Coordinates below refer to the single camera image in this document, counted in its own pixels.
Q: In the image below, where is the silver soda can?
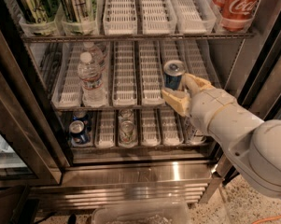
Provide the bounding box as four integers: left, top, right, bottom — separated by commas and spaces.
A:
119, 109, 134, 121
119, 119, 136, 145

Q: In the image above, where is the rear clear water bottle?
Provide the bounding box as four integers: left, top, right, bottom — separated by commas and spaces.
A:
83, 42, 105, 69

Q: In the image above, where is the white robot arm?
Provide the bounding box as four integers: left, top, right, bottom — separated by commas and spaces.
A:
162, 73, 281, 198

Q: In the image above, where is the orange power cable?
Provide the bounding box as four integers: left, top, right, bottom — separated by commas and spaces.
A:
251, 198, 281, 224

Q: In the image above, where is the fridge glass door right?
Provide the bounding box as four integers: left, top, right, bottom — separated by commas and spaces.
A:
216, 12, 281, 185

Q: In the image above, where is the middle shelf white tray rightmost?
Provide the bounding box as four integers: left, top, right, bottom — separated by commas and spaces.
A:
184, 40, 221, 88

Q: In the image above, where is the blue soda can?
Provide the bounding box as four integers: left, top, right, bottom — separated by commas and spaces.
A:
69, 120, 90, 146
73, 110, 91, 130

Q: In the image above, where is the blue soda can rear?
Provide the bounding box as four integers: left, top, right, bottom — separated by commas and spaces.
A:
73, 110, 91, 130

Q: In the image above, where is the blue soda can front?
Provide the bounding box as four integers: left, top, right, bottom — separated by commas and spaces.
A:
69, 120, 90, 146

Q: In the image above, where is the blue silver energy drink can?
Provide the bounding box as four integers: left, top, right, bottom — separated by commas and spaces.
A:
163, 60, 186, 91

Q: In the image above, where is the green tall can left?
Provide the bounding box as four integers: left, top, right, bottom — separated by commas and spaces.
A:
16, 0, 60, 36

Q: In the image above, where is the front clear water bottle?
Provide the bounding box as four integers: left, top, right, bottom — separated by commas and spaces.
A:
77, 52, 105, 107

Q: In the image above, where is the clear plastic bin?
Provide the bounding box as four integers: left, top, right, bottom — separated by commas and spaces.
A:
91, 199, 192, 224

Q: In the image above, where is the red cola can front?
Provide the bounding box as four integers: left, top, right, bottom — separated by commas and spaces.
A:
221, 0, 258, 32

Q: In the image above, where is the brown tea bottle white cap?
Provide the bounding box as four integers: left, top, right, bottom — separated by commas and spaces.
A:
185, 119, 206, 145

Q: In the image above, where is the silver soda can front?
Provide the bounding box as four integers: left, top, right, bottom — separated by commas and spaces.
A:
119, 119, 136, 145

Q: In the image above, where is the green tall can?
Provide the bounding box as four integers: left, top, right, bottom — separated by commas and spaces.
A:
61, 0, 96, 35
16, 0, 60, 36

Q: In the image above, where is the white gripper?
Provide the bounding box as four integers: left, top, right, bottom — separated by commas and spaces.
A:
162, 73, 263, 134

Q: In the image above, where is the green tall can right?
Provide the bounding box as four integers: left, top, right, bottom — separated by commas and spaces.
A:
61, 0, 96, 35

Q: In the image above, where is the silver soda can rear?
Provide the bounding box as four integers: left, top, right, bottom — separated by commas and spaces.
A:
119, 109, 134, 121

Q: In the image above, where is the clear water bottle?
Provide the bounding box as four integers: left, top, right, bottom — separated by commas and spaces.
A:
77, 52, 105, 107
83, 42, 105, 69

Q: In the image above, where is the shelf white tray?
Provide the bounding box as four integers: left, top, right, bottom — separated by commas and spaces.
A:
171, 0, 216, 35
103, 0, 137, 35
184, 40, 221, 88
139, 0, 176, 35
138, 41, 164, 105
51, 43, 82, 108
112, 41, 137, 106

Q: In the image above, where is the middle shelf white tray leftmost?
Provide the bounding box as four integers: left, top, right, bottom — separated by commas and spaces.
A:
51, 43, 82, 108

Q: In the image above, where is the stainless steel display fridge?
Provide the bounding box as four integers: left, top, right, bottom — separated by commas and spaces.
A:
0, 0, 281, 212

